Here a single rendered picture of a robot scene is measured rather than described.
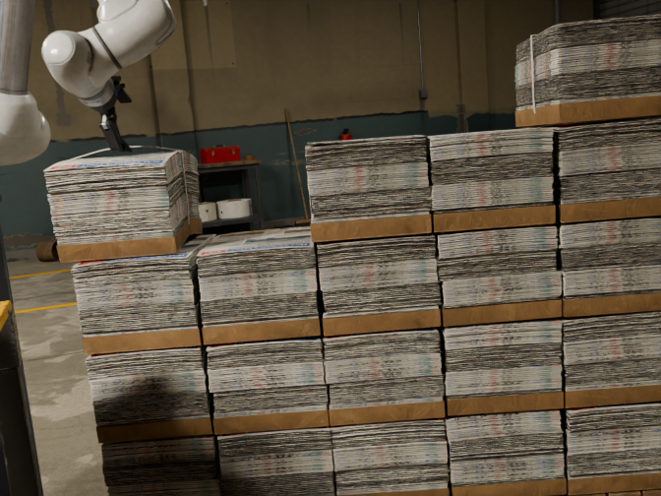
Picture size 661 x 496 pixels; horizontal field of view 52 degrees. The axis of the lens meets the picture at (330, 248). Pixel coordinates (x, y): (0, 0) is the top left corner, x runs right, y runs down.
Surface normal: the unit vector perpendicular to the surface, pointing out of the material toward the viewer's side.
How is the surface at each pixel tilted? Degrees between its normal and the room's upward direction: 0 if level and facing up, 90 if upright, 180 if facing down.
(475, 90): 90
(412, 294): 90
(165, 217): 98
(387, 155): 90
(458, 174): 90
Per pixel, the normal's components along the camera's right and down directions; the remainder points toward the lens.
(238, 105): 0.33, 0.12
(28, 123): 0.90, 0.29
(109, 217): 0.02, 0.29
